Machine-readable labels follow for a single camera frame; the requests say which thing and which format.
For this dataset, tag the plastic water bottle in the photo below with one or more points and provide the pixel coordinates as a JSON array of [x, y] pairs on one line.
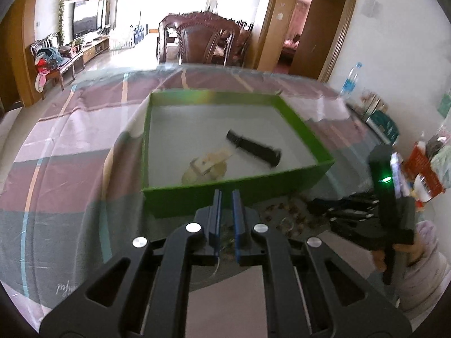
[[351, 81]]

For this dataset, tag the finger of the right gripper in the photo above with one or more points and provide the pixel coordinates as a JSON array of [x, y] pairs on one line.
[[348, 217], [359, 204]]

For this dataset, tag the flat screen television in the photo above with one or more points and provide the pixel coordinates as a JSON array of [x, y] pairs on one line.
[[87, 17]]

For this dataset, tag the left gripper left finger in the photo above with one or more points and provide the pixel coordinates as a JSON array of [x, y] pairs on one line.
[[143, 290]]

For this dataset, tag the green cardboard box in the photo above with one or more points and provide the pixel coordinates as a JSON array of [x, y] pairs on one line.
[[181, 125]]

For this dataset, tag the green hanging vine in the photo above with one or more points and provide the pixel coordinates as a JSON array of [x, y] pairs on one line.
[[60, 32]]

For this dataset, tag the wooden tv cabinet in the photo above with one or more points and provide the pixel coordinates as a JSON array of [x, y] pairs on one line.
[[94, 48]]

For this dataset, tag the person's right hand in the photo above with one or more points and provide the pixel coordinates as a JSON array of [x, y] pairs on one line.
[[413, 252]]

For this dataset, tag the carved dark wooden chair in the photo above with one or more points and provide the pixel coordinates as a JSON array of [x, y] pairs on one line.
[[203, 38]]

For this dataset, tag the cream white wristwatch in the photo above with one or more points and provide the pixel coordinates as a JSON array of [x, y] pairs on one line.
[[210, 167]]

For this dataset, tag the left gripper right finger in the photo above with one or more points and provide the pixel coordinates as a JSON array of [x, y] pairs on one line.
[[309, 290]]

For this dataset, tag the wooden armchair with clothes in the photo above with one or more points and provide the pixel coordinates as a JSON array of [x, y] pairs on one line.
[[51, 60]]

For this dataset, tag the plaid tablecloth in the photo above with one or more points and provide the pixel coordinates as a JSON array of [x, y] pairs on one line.
[[73, 197]]

